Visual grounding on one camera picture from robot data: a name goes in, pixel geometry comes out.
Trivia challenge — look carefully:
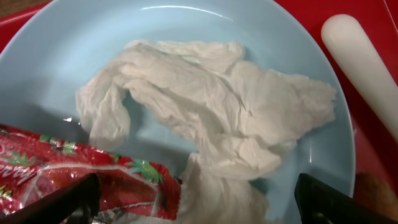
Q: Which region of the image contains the light blue plate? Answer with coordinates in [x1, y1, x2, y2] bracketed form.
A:
[1, 0, 355, 223]

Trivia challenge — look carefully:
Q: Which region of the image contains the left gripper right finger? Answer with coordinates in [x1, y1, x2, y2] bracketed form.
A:
[294, 173, 397, 224]

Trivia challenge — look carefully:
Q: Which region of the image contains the white tissue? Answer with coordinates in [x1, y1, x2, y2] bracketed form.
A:
[76, 40, 336, 223]

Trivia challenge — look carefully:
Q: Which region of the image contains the white plastic spoon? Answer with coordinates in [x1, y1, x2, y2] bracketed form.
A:
[321, 14, 397, 139]

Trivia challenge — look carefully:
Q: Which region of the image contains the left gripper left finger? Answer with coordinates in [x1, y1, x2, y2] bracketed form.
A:
[1, 173, 101, 224]

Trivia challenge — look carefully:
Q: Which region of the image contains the red snack wrapper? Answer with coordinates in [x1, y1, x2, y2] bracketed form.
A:
[1, 125, 182, 222]

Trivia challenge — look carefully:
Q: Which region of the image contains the orange carrot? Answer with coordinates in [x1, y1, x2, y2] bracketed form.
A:
[353, 173, 397, 221]

